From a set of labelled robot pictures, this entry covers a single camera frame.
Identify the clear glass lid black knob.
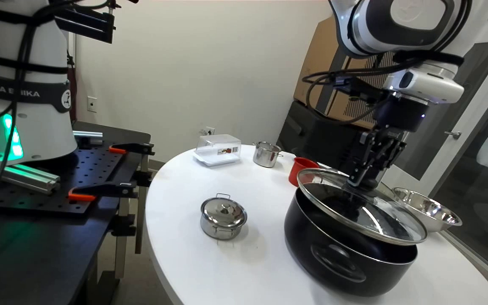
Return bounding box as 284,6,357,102
296,167,429,248

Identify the aluminium rail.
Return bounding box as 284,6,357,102
0,155,63,195

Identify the black equipment case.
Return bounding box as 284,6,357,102
277,99,382,177

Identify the steel bowl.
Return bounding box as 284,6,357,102
392,187,465,234

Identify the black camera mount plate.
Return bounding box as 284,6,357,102
52,0,116,46

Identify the steel cup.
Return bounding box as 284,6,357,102
253,141,285,170

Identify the black cooking pot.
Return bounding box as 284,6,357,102
284,185,421,299

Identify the clear plastic container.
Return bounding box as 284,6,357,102
192,134,245,168

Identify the cardboard box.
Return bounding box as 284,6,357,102
294,16,406,136

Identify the orange-handled black clamp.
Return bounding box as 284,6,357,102
107,143,157,158
67,182,140,206

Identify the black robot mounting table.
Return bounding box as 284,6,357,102
0,121,155,305

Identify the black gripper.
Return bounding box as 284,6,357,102
348,92,431,192

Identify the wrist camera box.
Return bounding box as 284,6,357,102
384,63,467,106

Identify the red cup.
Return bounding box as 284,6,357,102
287,157,321,189

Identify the small lidded steel pot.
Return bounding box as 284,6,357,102
199,192,250,243

